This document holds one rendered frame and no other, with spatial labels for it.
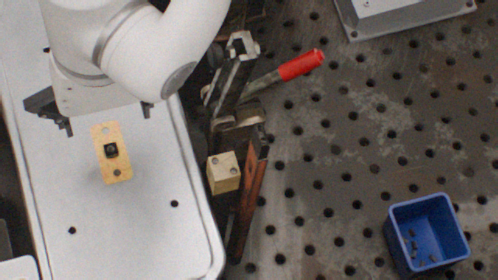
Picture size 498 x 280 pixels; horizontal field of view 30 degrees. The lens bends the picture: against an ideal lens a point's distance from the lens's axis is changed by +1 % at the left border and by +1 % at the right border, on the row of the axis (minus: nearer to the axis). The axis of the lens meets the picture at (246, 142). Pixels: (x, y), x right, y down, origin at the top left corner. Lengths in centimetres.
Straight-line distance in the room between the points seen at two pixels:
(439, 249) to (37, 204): 66
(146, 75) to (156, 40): 3
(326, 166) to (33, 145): 53
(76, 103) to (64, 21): 19
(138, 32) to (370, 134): 82
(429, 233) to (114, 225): 57
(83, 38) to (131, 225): 39
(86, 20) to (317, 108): 82
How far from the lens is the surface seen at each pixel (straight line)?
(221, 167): 114
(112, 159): 121
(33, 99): 103
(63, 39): 87
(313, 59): 112
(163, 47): 81
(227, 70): 111
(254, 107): 119
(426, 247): 153
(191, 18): 81
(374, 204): 154
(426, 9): 165
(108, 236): 118
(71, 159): 121
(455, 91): 165
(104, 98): 101
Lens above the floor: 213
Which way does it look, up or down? 67 degrees down
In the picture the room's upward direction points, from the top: 11 degrees clockwise
